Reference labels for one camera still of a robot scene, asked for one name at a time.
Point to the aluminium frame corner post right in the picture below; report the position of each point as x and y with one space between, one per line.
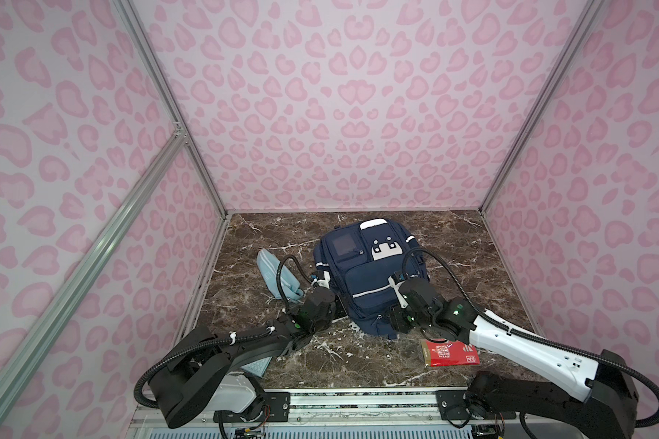
586 23

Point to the navy blue student backpack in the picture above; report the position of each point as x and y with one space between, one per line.
360 258

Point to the teal water bottle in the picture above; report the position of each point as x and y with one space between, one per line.
268 265

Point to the grey calculator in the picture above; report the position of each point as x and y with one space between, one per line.
258 368

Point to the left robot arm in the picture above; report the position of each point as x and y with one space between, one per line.
183 384

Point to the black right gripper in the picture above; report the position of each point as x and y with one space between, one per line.
395 320

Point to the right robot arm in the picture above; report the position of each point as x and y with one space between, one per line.
595 396

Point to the aluminium frame corner post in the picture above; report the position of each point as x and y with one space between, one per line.
143 46
586 23

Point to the aluminium diagonal frame bar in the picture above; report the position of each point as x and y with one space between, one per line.
34 348

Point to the aluminium frame corner post left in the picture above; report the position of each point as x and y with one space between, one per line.
143 46

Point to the red card box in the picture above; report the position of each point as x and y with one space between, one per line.
449 354

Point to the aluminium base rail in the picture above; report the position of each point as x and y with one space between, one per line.
393 413

